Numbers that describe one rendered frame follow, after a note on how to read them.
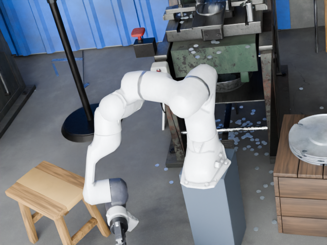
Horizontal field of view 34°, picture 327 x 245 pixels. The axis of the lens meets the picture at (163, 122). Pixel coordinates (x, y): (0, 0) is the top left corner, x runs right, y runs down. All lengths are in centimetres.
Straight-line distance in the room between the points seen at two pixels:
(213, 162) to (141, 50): 76
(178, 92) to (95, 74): 208
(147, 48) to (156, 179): 70
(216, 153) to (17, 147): 166
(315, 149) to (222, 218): 46
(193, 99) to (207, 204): 51
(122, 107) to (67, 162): 114
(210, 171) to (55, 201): 71
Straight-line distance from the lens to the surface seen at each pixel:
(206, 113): 192
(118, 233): 209
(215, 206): 211
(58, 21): 298
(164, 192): 267
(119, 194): 221
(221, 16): 240
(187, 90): 180
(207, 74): 189
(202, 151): 196
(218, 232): 222
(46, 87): 387
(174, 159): 280
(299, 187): 218
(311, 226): 233
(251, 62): 248
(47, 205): 230
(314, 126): 231
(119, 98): 197
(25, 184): 246
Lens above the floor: 177
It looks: 34 degrees down
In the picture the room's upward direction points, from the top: 13 degrees counter-clockwise
